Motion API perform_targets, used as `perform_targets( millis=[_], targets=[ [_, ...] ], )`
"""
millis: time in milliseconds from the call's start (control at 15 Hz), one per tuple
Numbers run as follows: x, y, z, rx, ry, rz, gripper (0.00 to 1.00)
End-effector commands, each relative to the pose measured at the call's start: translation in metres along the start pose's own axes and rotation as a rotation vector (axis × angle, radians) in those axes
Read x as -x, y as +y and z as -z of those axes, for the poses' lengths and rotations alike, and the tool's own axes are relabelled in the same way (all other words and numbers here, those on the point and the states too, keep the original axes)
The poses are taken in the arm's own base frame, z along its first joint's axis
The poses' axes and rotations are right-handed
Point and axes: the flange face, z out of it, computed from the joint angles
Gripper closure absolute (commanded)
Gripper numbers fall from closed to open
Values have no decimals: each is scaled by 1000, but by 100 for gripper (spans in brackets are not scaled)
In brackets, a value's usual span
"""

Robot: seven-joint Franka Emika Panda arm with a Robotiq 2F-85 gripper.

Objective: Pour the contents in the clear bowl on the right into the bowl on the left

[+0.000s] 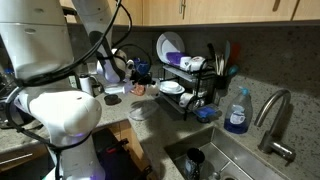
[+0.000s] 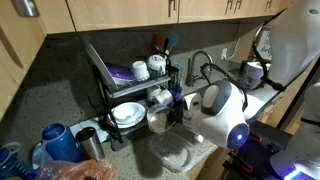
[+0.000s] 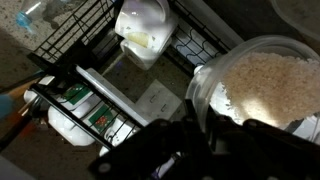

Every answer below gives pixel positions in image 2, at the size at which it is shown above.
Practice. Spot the orange plastic bag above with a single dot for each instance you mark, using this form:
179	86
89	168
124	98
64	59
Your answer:
83	171

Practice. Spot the blue measuring pitcher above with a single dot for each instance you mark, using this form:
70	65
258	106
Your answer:
10	165

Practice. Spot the wooden side cabinet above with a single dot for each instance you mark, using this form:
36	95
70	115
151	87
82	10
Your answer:
16	50

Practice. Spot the water filter pitcher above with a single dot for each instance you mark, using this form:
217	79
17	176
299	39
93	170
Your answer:
253	71

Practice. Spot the black kitchen utensil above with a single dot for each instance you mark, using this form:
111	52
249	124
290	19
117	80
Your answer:
165	46

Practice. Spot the blue plastic jug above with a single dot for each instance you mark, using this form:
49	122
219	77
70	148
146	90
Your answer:
61	143

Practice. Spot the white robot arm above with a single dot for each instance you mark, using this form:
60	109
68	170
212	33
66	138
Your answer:
293	43

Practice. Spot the teal spatula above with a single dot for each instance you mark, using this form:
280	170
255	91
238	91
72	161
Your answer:
172	40

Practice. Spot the curved metal faucet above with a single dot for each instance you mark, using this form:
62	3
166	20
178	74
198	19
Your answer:
190	71

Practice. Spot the stacked white plates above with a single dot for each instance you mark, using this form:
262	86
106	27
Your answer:
135	124

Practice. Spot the black two-tier dish rack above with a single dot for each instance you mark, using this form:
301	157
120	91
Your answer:
140	85

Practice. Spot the stainless steel tumbler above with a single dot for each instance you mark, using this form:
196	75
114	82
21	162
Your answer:
91	146

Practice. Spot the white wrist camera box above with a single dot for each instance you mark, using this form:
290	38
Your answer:
191	103

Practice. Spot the blue dish soap bottle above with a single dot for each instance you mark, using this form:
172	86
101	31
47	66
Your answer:
178	88

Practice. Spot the dark robot mount platform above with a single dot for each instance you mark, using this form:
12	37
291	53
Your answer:
266	140

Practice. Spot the wooden upper cabinets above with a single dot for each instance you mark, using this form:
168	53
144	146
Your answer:
123	13

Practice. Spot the white bowl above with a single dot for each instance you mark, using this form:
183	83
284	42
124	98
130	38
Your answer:
126	111

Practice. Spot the white wall outlet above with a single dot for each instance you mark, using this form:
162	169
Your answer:
224	54

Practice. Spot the white cutting board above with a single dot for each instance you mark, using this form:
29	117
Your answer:
98	65

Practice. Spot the rectangular clear plastic container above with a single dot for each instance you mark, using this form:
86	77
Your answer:
173	153

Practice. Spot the black utensil holder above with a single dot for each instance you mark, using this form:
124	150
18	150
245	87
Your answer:
170	80

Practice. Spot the purple bowl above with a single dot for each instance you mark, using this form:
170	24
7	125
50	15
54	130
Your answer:
120	73

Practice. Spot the plain white mug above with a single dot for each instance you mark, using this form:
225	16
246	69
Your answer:
164	97
152	93
140	70

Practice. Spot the clear glass bowl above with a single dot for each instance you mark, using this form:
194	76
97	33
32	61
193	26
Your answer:
151	115

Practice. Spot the red spatula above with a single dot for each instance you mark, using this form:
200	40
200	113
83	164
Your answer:
158	41

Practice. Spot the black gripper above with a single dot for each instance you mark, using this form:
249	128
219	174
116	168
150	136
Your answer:
180	115

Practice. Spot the white paper sheet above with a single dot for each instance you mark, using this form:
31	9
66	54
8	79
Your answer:
83	126

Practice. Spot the white mug with red print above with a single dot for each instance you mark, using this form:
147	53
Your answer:
156	63

